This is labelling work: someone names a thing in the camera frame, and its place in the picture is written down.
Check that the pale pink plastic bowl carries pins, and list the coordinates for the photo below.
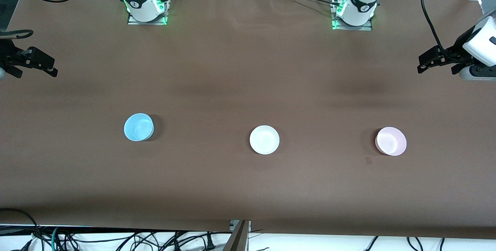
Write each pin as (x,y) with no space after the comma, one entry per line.
(390,141)

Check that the black power plug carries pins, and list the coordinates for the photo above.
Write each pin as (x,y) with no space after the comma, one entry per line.
(210,242)

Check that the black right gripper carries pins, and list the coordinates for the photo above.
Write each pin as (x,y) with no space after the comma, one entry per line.
(8,54)

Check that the grey metal post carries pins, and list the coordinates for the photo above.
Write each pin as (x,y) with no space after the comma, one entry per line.
(237,239)

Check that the white plastic bowl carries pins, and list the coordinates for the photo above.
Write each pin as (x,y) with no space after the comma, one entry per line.
(264,140)

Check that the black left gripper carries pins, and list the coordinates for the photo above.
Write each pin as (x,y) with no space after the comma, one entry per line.
(454,54)

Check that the light blue plastic bowl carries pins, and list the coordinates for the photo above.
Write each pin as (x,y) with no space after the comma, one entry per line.
(138,127)

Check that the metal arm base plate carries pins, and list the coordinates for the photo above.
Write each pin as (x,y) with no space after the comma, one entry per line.
(366,27)
(133,21)

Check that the brown table cover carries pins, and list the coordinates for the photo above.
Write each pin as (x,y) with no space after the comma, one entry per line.
(248,69)

